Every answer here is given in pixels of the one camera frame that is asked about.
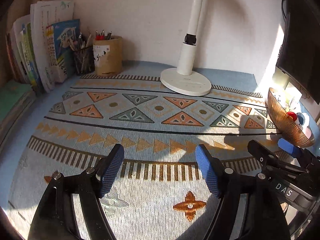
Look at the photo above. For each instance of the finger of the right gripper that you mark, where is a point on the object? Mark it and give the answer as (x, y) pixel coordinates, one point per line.
(270, 164)
(291, 149)

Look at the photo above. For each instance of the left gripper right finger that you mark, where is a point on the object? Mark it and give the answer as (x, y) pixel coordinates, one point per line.
(226, 185)

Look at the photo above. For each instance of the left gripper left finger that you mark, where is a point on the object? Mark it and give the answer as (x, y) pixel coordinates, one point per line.
(95, 182)

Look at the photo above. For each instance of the red yellow plush toy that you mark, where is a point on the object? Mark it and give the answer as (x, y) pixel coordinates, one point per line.
(301, 119)

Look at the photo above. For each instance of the brown wicker bowl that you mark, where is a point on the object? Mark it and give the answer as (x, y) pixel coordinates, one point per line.
(285, 124)

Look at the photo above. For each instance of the patterned woven table mat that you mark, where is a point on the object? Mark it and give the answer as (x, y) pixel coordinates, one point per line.
(159, 192)

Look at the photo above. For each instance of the white desk lamp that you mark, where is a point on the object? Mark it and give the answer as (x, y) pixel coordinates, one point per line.
(183, 79)

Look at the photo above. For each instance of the stacked green books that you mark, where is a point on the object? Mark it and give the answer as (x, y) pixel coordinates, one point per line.
(15, 99)

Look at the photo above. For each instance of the black mesh pen holder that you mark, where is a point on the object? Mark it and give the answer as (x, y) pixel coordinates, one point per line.
(83, 55)

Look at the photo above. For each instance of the brown cardboard pen holder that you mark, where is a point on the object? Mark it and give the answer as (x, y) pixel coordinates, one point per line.
(108, 56)

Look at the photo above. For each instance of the upright green white books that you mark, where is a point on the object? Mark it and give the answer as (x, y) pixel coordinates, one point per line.
(21, 45)

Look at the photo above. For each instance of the blue cover book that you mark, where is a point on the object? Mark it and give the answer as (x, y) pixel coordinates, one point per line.
(59, 36)

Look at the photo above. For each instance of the white paper booklet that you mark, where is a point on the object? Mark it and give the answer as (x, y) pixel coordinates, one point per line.
(43, 15)

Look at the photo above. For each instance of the black wall monitor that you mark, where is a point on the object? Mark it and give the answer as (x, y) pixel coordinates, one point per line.
(299, 53)

